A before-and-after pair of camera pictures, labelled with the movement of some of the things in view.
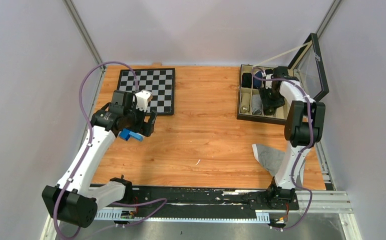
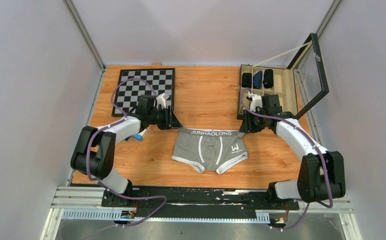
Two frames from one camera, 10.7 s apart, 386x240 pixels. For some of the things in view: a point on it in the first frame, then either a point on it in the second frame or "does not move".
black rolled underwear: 247,80 does not move
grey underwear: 271,159 to 210,149
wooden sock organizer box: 259,97 does not move
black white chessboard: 159,82 does not move
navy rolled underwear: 257,82 does not move
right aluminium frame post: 327,18 does not move
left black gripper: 145,128 to 174,122
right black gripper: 266,102 to 247,126
